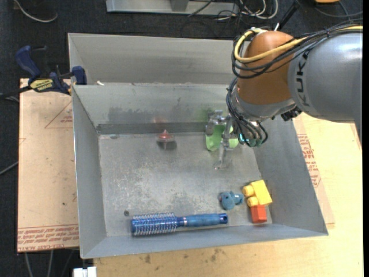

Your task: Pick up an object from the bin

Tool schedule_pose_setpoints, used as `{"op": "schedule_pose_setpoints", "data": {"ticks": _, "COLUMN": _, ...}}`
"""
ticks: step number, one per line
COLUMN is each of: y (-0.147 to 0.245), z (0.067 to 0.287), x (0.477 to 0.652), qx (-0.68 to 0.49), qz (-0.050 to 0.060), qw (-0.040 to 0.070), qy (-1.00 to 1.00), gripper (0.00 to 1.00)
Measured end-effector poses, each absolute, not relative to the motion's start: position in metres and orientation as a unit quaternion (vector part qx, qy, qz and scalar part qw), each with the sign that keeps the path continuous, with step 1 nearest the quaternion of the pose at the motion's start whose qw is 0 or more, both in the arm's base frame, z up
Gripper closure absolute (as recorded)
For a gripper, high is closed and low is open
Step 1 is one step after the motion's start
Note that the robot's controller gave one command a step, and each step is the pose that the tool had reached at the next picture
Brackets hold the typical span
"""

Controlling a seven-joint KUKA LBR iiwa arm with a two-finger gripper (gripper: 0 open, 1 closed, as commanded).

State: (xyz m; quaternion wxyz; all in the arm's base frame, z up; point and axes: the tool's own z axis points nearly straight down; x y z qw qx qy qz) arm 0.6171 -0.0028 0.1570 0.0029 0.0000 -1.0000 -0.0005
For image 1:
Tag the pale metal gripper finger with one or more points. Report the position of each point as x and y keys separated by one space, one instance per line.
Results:
x=224 y=157
x=214 y=121

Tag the light green plastic cup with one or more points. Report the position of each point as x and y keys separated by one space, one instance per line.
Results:
x=212 y=141

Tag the blue toy animal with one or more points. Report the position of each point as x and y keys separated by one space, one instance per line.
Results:
x=227 y=200

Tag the yellow toy block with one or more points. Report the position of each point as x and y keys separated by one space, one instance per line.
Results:
x=261 y=193

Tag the red-brown spinning top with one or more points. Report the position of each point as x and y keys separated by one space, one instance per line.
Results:
x=165 y=138

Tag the grey metal bin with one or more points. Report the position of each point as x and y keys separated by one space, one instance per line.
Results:
x=173 y=177

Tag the orange toy block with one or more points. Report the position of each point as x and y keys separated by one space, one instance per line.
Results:
x=258 y=214

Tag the blue hairbrush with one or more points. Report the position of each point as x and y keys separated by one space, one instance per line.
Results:
x=161 y=224

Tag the brown cardboard board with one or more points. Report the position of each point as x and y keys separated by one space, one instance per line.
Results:
x=46 y=169

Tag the person's foot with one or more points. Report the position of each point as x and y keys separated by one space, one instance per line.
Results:
x=26 y=7

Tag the black cylinder on white bracket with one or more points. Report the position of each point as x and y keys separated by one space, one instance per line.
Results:
x=291 y=115

